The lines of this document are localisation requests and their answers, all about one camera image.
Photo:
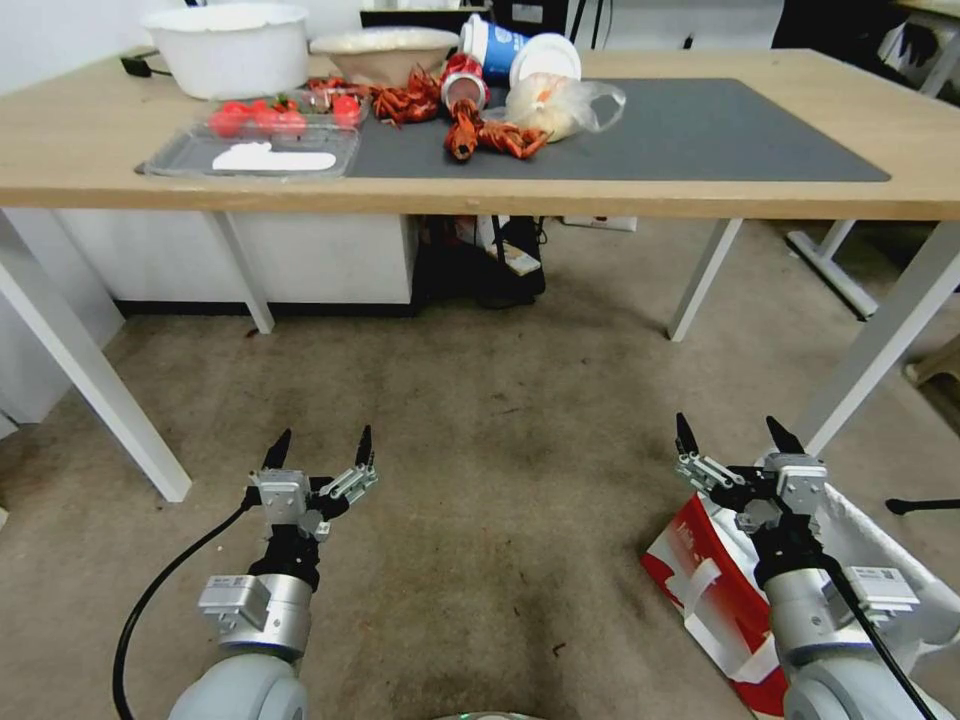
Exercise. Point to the large white plastic bowl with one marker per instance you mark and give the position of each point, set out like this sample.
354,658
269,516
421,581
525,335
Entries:
225,56

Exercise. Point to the blue white paper cup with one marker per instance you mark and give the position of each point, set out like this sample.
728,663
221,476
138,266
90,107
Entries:
495,49

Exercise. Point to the white robot front shell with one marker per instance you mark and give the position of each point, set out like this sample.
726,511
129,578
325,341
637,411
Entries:
484,716

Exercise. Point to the white power strip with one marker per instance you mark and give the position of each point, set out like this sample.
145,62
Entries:
600,223

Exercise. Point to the white cabinet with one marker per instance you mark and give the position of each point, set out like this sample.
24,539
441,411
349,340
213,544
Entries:
300,255

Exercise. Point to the clear plastic bag of food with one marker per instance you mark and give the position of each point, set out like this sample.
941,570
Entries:
547,105

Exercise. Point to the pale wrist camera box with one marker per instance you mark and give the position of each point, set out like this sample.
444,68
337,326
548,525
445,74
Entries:
799,484
285,495

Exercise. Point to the grey desk mat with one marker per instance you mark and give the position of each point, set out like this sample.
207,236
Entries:
712,135

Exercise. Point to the red white food delivery bag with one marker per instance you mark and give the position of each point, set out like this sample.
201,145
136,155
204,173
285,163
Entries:
712,585

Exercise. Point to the white desk leg frame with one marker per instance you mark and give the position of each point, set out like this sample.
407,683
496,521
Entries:
832,262

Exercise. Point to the red strawberry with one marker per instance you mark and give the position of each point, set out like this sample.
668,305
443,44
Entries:
225,120
281,120
346,111

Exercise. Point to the wooden table with white legs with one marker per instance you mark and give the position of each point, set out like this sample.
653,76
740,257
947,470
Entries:
90,150

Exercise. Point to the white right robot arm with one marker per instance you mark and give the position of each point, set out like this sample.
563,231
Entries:
825,660

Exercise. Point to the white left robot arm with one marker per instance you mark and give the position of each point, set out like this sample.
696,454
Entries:
247,675

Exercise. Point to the black power adapter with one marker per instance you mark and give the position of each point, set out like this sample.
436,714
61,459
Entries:
139,66

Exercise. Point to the black bag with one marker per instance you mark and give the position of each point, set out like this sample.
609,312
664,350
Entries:
465,270

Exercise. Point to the black stand foot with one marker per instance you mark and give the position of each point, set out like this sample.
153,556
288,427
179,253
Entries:
922,505

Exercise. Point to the white napkin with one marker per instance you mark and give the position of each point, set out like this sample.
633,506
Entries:
274,160

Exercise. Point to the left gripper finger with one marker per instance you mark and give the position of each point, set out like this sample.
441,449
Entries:
277,450
352,480

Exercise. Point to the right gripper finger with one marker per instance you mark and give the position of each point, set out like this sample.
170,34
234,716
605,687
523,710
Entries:
705,471
786,439

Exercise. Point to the red soda can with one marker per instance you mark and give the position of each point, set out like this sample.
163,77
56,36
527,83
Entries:
465,79

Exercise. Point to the clear plastic clamshell tray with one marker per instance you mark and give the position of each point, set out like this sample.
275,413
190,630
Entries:
187,154

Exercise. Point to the white round plastic lid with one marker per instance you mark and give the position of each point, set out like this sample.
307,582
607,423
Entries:
547,56

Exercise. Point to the kraft paper bowl of rice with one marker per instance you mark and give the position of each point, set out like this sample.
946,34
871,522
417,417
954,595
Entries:
382,60

